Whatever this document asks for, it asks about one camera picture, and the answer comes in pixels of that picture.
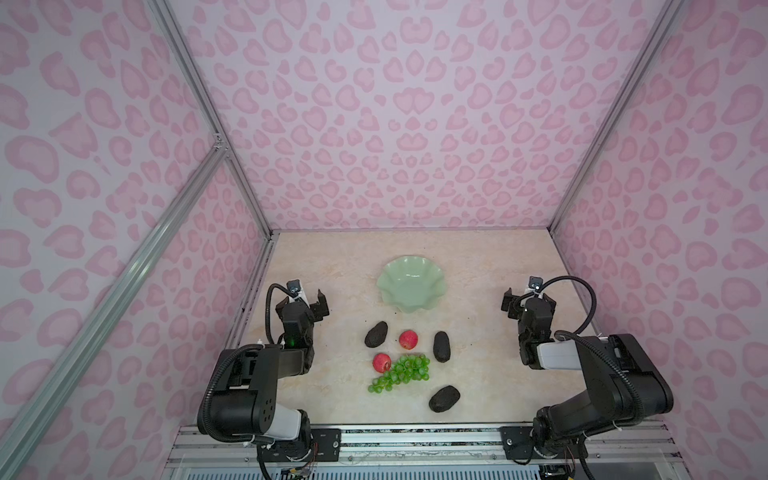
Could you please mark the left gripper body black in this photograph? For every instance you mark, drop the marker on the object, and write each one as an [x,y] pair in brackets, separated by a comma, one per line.
[303,307]

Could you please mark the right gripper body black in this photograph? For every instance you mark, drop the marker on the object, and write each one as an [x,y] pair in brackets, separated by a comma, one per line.
[529,303]

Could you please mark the dark avocado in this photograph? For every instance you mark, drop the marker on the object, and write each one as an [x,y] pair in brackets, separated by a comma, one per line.
[444,399]
[441,347]
[377,335]

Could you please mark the red apple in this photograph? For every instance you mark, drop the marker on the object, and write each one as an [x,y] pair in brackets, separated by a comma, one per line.
[408,340]
[382,363]

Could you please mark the green grape bunch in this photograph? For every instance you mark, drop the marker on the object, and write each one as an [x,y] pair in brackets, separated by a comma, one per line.
[406,369]

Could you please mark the dark avocado front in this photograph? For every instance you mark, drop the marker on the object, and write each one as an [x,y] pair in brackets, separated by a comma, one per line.
[444,399]

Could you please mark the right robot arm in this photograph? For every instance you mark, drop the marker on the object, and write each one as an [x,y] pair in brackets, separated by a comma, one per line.
[623,387]

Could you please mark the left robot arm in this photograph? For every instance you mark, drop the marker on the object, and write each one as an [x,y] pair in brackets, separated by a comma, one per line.
[239,404]

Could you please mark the green scalloped fruit bowl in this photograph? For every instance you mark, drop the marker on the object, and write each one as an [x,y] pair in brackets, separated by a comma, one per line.
[412,283]

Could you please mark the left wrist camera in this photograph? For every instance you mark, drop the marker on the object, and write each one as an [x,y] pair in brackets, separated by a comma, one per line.
[294,288]

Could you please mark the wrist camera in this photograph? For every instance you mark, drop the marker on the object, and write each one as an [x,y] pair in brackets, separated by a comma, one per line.
[534,284]
[294,288]

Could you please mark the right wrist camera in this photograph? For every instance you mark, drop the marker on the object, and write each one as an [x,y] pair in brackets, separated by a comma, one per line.
[534,284]

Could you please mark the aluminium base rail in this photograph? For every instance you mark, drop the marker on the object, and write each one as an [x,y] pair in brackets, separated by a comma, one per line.
[435,451]

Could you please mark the aluminium frame strut left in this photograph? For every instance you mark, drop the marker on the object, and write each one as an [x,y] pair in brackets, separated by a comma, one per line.
[35,418]

